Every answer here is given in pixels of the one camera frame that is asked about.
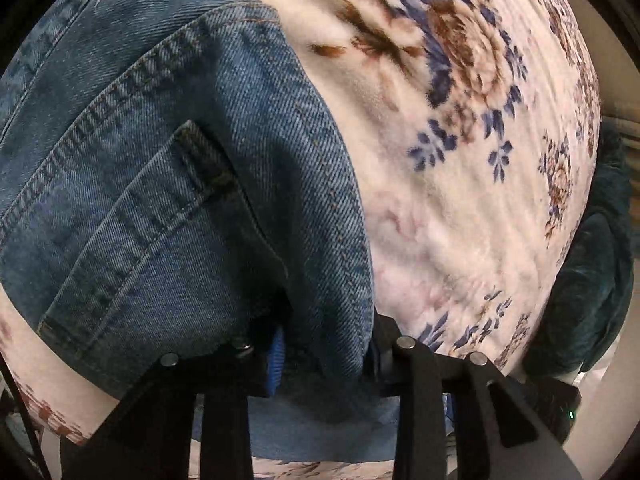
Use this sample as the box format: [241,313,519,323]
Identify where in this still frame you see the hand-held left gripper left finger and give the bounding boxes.
[60,327,288,480]

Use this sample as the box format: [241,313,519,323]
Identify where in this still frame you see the dark teal quilt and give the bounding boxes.
[520,120,636,376]

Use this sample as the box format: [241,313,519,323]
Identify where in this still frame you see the floral printed blanket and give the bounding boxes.
[0,0,603,480]

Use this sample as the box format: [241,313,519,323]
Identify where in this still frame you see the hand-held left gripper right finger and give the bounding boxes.
[370,310,583,480]

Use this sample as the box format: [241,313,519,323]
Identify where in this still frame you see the blue denim pants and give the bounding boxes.
[0,0,401,461]

